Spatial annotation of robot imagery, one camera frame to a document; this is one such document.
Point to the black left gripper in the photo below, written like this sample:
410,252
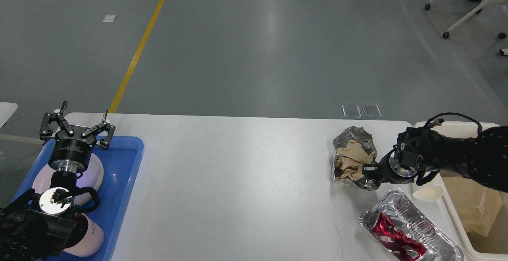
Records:
69,154

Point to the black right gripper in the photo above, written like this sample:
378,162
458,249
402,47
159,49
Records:
388,171

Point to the pink plate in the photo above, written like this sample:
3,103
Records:
43,180

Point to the silver foil tray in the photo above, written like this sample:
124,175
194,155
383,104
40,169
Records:
408,218

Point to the white paper cup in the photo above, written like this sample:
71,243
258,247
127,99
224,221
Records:
431,191

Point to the brown paper bag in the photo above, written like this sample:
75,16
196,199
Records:
476,205

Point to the brown paper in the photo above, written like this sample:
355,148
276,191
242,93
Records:
349,160

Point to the red foil wrapper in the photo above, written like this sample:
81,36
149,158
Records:
394,240

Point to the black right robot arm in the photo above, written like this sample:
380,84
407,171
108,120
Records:
420,153

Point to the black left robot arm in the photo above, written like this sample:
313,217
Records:
36,225

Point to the yellow plate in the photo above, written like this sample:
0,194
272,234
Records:
97,171

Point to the blue plastic tray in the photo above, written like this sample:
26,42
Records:
121,162

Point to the grey floor plate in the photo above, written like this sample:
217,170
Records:
351,111
371,111

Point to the white side table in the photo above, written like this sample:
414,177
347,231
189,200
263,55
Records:
6,111

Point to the pink mug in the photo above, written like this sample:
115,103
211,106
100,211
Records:
86,238

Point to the white plastic bin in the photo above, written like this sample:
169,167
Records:
476,247

